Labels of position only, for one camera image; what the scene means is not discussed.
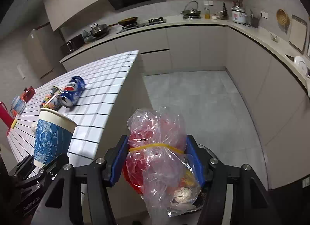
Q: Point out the beige refrigerator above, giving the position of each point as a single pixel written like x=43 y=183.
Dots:
x=41 y=53

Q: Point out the blue white plastic tub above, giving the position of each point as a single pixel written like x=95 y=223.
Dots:
x=18 y=105

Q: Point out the black microwave oven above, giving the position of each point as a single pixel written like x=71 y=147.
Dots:
x=71 y=44

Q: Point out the yellow oil bottle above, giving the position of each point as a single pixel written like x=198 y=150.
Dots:
x=206 y=14

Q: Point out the beige lower cabinets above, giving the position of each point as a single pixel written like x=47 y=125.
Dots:
x=193 y=46

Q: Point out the black wok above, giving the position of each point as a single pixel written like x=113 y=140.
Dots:
x=127 y=20

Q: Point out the white tiled kitchen island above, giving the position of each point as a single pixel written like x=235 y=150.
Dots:
x=130 y=99

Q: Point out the beige upper cabinets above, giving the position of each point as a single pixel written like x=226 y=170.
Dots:
x=72 y=4

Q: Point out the grey ceramic vase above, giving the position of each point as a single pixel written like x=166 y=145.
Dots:
x=85 y=34

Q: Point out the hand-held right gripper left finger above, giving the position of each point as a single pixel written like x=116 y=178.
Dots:
x=118 y=164

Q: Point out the small yellow block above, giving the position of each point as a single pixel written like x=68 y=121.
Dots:
x=13 y=123

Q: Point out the clear plastic bag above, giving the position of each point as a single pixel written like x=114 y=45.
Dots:
x=157 y=128

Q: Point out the small white ornament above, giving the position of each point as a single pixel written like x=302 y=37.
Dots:
x=275 y=37

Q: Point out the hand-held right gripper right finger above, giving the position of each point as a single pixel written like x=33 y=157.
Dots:
x=195 y=162

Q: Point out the white plate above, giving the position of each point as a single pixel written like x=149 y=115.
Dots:
x=300 y=64

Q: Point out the pale cutting board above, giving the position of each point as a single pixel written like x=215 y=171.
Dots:
x=298 y=35

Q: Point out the red thermos jug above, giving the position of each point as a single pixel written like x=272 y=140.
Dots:
x=4 y=116

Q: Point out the white rice cooker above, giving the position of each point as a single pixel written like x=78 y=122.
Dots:
x=238 y=15

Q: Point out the dark pot with lid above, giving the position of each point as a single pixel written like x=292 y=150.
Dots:
x=99 y=31

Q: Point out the dark glass bottle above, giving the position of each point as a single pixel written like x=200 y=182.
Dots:
x=224 y=13

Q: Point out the black gas stove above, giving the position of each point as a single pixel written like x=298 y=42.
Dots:
x=143 y=24

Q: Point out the dark utensil holder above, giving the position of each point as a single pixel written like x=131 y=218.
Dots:
x=253 y=21

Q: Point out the blue patterned paper cup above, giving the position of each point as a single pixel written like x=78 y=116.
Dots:
x=50 y=140

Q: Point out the beige cabinets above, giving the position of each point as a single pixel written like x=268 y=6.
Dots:
x=72 y=4
x=193 y=46

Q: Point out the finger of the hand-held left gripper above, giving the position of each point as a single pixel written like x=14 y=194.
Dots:
x=52 y=168
x=23 y=168

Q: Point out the black plastic bucket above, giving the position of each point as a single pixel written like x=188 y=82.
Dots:
x=207 y=149

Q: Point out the black yellow drink can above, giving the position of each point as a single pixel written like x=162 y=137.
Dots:
x=54 y=91
x=49 y=101

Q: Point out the round bamboo basket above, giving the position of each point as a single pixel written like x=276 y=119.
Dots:
x=282 y=17

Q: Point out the small white jar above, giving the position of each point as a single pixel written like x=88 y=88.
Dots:
x=214 y=17

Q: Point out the white wall outlet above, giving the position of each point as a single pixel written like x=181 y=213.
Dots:
x=264 y=14
x=208 y=2

